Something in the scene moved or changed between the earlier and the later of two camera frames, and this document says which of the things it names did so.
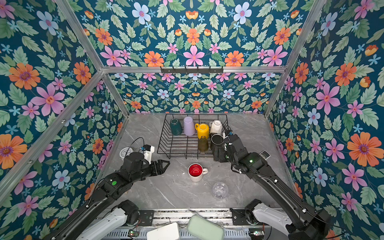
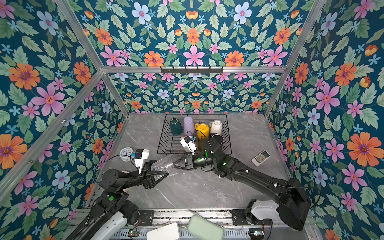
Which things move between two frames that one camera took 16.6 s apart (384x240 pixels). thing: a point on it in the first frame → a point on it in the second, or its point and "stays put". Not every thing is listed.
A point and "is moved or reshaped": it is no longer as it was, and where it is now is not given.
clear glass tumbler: (220, 190) is moved or reshaped
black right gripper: (221, 151) → (189, 164)
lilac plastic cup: (189, 126) stays put
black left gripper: (157, 171) → (148, 180)
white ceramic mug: (216, 127) stays put
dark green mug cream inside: (176, 127) stays put
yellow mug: (203, 130) stays put
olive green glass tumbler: (203, 144) stays put
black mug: (216, 140) stays put
